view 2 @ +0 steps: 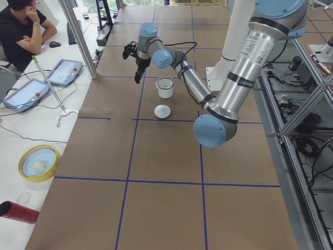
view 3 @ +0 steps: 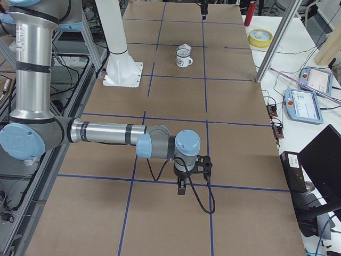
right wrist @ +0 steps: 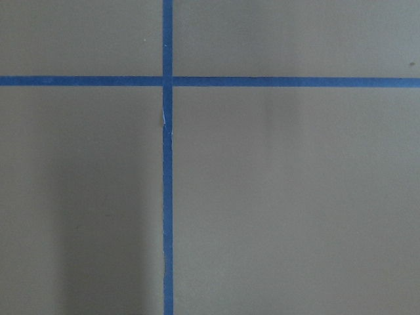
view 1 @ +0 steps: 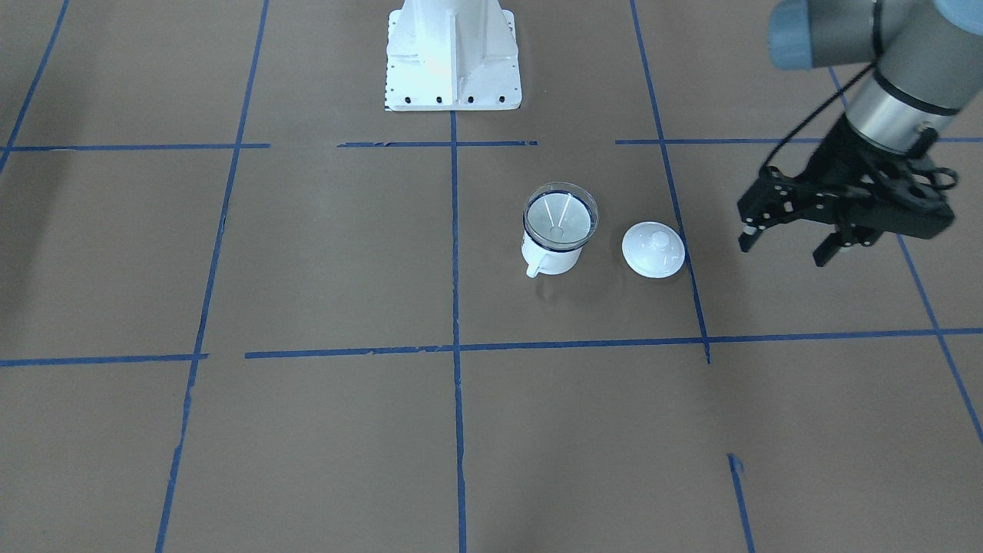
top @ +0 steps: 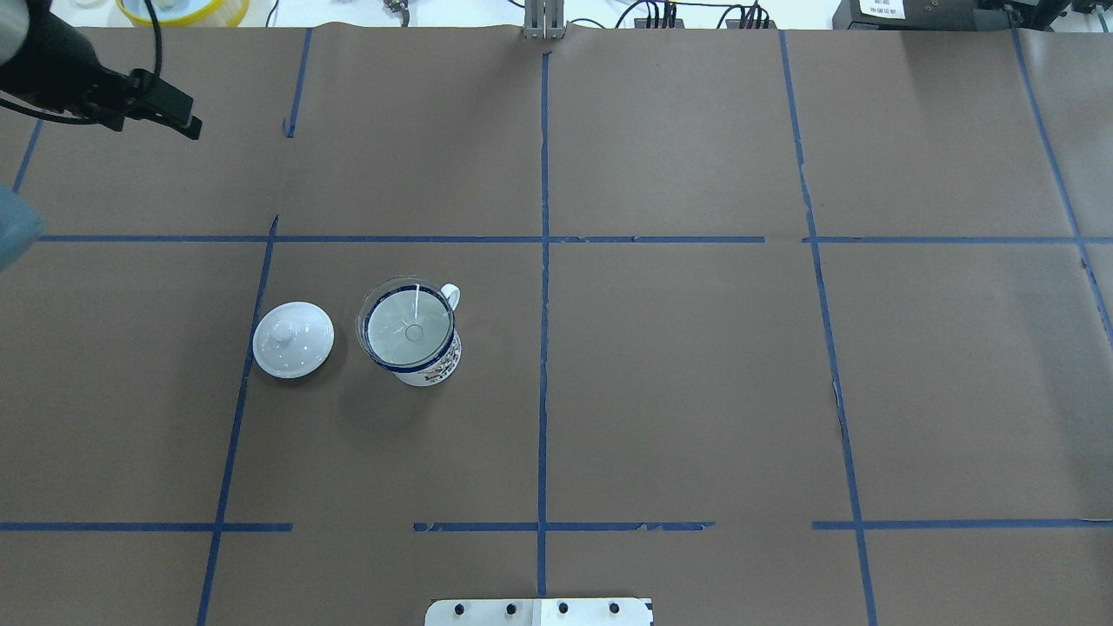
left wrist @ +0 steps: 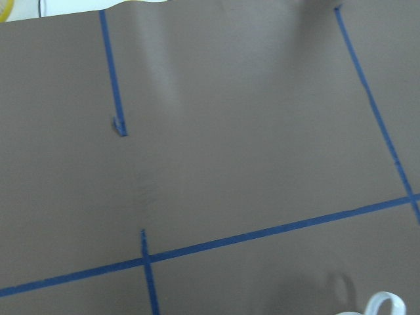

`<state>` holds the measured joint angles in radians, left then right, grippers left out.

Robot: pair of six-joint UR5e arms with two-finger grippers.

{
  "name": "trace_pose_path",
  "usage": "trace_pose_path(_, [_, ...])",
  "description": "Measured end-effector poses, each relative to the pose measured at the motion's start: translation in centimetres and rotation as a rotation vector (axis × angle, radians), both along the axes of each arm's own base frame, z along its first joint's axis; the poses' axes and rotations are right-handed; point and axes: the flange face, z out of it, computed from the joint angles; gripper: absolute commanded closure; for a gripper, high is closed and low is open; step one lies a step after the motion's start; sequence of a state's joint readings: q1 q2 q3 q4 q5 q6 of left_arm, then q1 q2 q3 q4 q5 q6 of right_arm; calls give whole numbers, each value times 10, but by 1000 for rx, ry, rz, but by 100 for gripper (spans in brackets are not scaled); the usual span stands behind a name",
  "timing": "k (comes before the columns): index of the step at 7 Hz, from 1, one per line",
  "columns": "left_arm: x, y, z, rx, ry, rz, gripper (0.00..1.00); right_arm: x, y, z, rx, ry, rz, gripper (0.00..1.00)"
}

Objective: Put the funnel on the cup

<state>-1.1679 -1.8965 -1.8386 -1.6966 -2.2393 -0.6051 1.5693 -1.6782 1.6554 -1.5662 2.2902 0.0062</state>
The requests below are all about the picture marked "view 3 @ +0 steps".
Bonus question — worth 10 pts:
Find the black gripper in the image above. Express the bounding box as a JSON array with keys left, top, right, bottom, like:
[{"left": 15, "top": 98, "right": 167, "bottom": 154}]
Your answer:
[
  {"left": 200, "top": 0, "right": 208, "bottom": 20},
  {"left": 174, "top": 167, "right": 191, "bottom": 195}
]

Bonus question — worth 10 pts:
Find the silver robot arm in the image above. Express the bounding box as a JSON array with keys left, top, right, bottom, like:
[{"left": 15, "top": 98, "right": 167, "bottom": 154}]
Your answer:
[{"left": 1, "top": 1, "right": 200, "bottom": 195}]

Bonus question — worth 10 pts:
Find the blue tape strip lengthwise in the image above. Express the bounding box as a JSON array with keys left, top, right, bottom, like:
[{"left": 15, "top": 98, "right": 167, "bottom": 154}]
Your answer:
[{"left": 201, "top": 20, "right": 215, "bottom": 255}]

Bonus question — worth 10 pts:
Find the white enamel mug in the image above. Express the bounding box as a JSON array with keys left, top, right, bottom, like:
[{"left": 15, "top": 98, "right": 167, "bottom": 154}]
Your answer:
[{"left": 176, "top": 54, "right": 193, "bottom": 68}]

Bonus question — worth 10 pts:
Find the red cylinder can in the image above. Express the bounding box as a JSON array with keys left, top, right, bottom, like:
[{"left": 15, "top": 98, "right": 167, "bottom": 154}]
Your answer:
[{"left": 244, "top": 1, "right": 257, "bottom": 27}]

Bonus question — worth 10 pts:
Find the brown cardboard table cover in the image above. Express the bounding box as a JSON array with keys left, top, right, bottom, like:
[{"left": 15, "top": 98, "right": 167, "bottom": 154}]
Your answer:
[{"left": 26, "top": 1, "right": 305, "bottom": 255}]

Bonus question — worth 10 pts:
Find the yellow tape roll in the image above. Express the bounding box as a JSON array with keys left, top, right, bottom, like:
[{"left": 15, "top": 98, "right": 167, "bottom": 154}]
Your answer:
[{"left": 248, "top": 28, "right": 273, "bottom": 48}]

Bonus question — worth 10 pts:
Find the blue tape strip near mug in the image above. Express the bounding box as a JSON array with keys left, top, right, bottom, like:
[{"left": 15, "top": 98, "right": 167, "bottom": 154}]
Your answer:
[{"left": 127, "top": 42, "right": 209, "bottom": 48}]

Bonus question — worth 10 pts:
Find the blue tape strip crosswise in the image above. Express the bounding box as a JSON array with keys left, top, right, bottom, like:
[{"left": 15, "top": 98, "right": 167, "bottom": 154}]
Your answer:
[{"left": 83, "top": 113, "right": 271, "bottom": 127}]

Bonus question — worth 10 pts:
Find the orange terminal block lower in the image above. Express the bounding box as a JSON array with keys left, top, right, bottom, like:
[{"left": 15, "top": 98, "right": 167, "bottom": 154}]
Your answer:
[{"left": 272, "top": 123, "right": 284, "bottom": 140}]

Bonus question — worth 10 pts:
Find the orange terminal block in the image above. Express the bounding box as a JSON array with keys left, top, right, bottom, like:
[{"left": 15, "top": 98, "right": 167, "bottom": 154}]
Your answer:
[
  {"left": 266, "top": 104, "right": 278, "bottom": 118},
  {"left": 272, "top": 123, "right": 284, "bottom": 140}
]

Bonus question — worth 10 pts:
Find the black computer box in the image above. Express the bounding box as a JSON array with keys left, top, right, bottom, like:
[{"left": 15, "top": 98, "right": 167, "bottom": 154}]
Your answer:
[{"left": 280, "top": 151, "right": 307, "bottom": 193}]

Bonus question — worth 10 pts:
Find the orange terminal block upper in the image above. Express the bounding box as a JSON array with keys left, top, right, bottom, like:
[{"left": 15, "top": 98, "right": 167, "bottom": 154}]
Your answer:
[{"left": 266, "top": 104, "right": 278, "bottom": 118}]

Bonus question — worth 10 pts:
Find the wooden beam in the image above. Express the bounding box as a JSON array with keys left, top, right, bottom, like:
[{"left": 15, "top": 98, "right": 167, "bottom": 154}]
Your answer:
[{"left": 314, "top": 23, "right": 341, "bottom": 66}]

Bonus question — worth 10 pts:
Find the near teach pendant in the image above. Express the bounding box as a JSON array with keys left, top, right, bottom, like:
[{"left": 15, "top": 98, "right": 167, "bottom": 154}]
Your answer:
[{"left": 285, "top": 89, "right": 323, "bottom": 124}]

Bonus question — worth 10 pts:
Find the teach pendant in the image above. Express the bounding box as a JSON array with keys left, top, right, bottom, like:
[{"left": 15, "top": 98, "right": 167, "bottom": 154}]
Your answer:
[
  {"left": 299, "top": 67, "right": 332, "bottom": 96},
  {"left": 285, "top": 89, "right": 323, "bottom": 124}
]

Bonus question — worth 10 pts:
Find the far teach pendant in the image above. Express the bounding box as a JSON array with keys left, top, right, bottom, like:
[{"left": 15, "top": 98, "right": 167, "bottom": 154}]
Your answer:
[{"left": 299, "top": 67, "right": 332, "bottom": 96}]

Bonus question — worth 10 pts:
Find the black monitor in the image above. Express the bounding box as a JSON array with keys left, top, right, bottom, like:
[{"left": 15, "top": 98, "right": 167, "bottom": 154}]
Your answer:
[{"left": 298, "top": 124, "right": 340, "bottom": 199}]

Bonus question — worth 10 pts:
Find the black camera cable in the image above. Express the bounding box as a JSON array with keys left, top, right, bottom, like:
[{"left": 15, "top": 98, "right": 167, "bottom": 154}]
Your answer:
[{"left": 146, "top": 157, "right": 216, "bottom": 214}]

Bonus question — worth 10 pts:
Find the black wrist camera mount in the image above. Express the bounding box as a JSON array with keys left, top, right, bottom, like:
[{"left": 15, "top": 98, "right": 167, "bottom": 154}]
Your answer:
[{"left": 190, "top": 155, "right": 213, "bottom": 181}]

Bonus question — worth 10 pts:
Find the aluminium frame post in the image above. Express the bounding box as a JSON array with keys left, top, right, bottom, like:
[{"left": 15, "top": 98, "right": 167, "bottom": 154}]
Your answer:
[{"left": 255, "top": 0, "right": 302, "bottom": 83}]

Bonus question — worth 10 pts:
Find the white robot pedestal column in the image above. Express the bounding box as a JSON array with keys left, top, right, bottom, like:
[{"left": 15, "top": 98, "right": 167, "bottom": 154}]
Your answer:
[{"left": 96, "top": 0, "right": 143, "bottom": 88}]

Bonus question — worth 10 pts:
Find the blue network cable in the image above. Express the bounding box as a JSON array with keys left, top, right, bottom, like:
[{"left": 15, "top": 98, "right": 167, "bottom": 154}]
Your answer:
[{"left": 314, "top": 213, "right": 336, "bottom": 256}]

